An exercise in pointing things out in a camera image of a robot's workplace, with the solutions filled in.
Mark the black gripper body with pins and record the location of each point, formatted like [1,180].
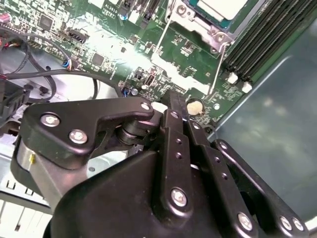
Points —
[111,198]

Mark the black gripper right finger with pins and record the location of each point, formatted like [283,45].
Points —
[218,161]

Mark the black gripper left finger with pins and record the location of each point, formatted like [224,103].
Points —
[62,119]

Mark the silver CPU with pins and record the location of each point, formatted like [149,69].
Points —
[218,7]

